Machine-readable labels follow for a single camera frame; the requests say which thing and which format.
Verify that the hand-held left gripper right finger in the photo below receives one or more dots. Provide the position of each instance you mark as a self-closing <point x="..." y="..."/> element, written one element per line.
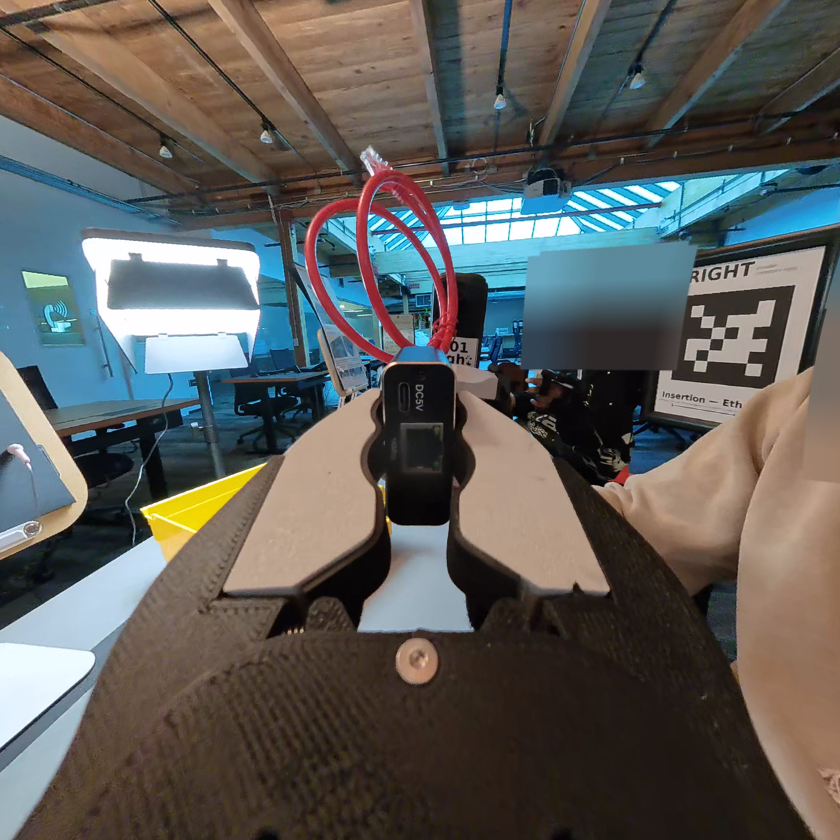
<point x="518" y="512"/>

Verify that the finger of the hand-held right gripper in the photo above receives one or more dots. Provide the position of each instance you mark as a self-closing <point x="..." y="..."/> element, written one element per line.
<point x="476" y="382"/>

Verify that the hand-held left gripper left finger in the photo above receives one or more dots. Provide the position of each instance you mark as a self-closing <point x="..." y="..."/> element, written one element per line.
<point x="308" y="512"/>

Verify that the black ethernet port adapter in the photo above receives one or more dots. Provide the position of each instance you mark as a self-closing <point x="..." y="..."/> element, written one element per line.
<point x="420" y="407"/>

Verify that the yellow plastic bin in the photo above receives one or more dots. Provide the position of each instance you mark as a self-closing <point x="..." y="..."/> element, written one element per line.
<point x="190" y="518"/>

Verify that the person's right forearm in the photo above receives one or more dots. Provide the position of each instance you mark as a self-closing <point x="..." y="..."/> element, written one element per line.
<point x="754" y="525"/>

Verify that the metal light stand pole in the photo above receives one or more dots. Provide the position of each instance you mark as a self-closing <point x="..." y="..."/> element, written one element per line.
<point x="208" y="426"/>

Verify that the ceiling projector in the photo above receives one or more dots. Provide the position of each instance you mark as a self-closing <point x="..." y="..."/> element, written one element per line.
<point x="544" y="193"/>

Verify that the display poster board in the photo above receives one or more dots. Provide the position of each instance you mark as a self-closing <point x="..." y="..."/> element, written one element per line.
<point x="344" y="361"/>

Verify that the wooden office desk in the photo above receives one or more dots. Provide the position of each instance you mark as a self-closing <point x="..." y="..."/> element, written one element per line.
<point x="118" y="410"/>
<point x="275" y="379"/>

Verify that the ceiling spot lamp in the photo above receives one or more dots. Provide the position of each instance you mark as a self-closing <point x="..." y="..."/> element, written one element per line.
<point x="165" y="149"/>
<point x="266" y="134"/>
<point x="500" y="100"/>
<point x="636" y="79"/>

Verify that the black and white marker sign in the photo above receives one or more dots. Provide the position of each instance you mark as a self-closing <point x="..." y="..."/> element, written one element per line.
<point x="728" y="328"/>

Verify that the studio light panel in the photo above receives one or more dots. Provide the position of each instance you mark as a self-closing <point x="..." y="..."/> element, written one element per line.
<point x="177" y="289"/>

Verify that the green wall sign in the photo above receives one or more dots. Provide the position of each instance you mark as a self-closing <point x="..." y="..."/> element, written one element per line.
<point x="54" y="308"/>

